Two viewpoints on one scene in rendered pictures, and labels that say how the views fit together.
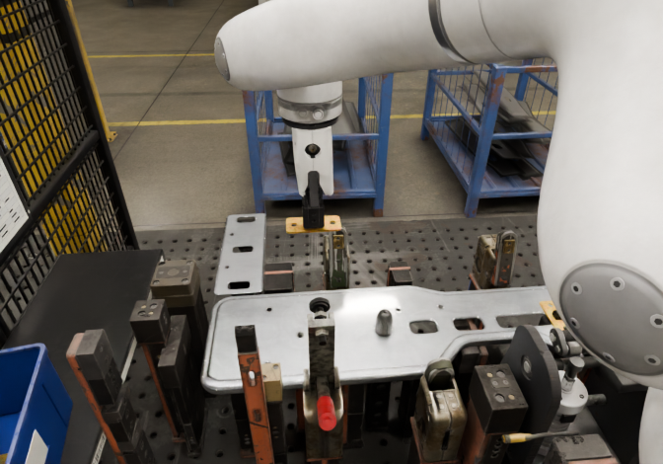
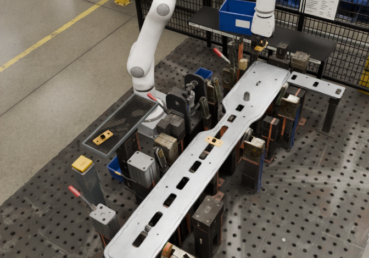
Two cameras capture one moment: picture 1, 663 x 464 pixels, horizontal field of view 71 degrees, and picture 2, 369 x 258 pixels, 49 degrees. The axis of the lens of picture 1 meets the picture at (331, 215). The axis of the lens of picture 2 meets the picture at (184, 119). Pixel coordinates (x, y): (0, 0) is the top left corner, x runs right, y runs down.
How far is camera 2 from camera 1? 2.14 m
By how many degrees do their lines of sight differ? 89
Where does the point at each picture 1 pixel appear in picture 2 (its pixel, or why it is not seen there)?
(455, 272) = (301, 219)
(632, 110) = not seen: outside the picture
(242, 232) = (328, 87)
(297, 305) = (273, 85)
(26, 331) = (298, 33)
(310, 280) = (333, 155)
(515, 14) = not seen: outside the picture
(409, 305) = (251, 110)
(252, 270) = (300, 82)
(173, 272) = (300, 55)
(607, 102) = not seen: outside the picture
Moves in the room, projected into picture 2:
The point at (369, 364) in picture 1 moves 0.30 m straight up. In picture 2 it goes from (236, 89) to (239, 41)
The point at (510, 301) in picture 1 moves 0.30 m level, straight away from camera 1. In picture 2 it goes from (230, 135) to (264, 181)
